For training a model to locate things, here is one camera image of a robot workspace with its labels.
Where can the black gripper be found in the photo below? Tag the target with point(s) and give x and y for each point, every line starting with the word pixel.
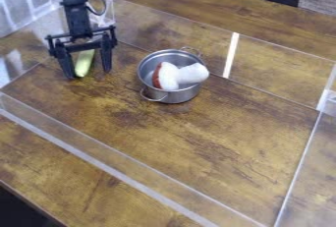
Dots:
pixel 60 44

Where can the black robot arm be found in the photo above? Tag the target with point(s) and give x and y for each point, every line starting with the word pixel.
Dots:
pixel 82 38

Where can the white mushroom toy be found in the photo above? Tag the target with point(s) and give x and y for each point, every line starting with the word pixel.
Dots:
pixel 168 77

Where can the small metal pot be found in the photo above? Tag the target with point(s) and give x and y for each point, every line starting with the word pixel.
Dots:
pixel 180 57

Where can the clear acrylic barrier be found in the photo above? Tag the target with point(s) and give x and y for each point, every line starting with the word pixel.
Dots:
pixel 310 200

